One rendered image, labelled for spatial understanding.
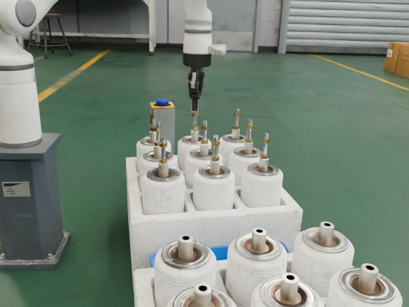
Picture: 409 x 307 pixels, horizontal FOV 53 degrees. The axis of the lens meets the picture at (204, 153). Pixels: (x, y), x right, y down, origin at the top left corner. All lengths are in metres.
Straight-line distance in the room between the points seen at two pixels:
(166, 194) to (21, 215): 0.35
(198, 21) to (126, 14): 4.84
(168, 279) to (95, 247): 0.55
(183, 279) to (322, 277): 0.23
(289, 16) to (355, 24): 0.94
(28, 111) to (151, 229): 0.37
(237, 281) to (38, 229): 0.54
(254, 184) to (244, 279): 0.33
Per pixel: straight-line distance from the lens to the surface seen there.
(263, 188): 0.94
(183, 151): 1.13
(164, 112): 1.26
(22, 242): 1.07
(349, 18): 6.27
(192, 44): 1.06
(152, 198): 0.90
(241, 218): 0.92
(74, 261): 1.10
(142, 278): 0.72
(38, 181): 1.00
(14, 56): 0.95
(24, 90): 0.96
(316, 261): 0.69
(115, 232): 1.20
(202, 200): 0.92
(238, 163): 1.04
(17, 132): 0.98
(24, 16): 0.94
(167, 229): 0.89
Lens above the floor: 0.61
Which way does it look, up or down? 20 degrees down
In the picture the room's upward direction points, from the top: 2 degrees clockwise
